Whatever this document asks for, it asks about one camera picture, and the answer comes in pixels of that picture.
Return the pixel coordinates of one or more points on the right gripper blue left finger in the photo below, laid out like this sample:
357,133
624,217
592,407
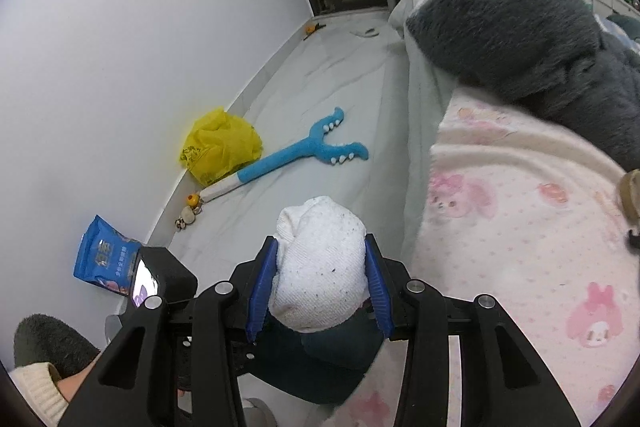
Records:
265,268

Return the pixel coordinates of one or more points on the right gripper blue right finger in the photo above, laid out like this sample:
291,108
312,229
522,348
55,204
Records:
381,301

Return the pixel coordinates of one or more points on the white sock ball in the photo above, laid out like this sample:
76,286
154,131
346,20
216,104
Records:
320,278

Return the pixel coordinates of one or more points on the cardboard tape roll core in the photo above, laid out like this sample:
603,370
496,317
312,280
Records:
629,190

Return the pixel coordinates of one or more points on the dark teal trash bin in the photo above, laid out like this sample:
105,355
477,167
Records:
323,367

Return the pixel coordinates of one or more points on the left hand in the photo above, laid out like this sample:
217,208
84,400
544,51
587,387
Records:
69,386

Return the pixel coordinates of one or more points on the blue snack bag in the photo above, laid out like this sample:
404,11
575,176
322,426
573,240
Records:
106,258

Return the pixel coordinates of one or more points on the yellow plastic bag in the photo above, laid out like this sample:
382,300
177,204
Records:
219,144

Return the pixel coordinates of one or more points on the blue plush slingshot toy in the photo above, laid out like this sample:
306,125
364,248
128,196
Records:
311,146

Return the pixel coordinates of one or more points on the cream knit sleeve cuff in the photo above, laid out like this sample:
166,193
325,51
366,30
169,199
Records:
38,385

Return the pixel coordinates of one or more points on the pink cartoon print blanket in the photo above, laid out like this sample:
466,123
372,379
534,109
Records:
529,212

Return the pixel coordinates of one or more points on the grey mattress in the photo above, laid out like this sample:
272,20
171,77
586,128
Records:
429,93

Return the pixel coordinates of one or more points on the orange black floor item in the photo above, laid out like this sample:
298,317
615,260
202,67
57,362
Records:
311,29

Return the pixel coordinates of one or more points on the white floor slipper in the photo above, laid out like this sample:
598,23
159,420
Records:
367,33

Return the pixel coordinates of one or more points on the dark grey fleece blanket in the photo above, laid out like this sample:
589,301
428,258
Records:
549,56

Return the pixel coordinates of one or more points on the small duck keychain toys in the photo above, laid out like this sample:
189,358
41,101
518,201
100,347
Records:
189,212

